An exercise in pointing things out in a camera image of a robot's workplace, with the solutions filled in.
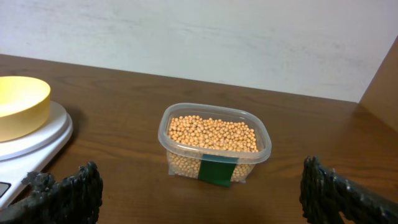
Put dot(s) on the green tape piece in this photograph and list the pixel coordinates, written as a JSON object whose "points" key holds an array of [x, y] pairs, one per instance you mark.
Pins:
{"points": [[217, 170]]}

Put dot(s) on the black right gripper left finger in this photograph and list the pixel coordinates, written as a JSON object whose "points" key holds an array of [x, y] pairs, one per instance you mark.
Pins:
{"points": [[75, 199]]}

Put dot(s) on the clear plastic container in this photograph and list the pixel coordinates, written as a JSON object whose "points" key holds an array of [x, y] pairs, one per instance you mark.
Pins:
{"points": [[246, 160]]}

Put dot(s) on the white digital kitchen scale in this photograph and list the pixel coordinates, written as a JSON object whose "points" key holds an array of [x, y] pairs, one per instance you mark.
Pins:
{"points": [[32, 152]]}

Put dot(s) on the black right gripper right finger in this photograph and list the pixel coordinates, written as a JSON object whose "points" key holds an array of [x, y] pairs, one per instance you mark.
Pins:
{"points": [[328, 197]]}

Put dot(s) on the yellow bowl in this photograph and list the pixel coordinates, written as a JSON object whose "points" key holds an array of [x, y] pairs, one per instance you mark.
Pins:
{"points": [[25, 105]]}

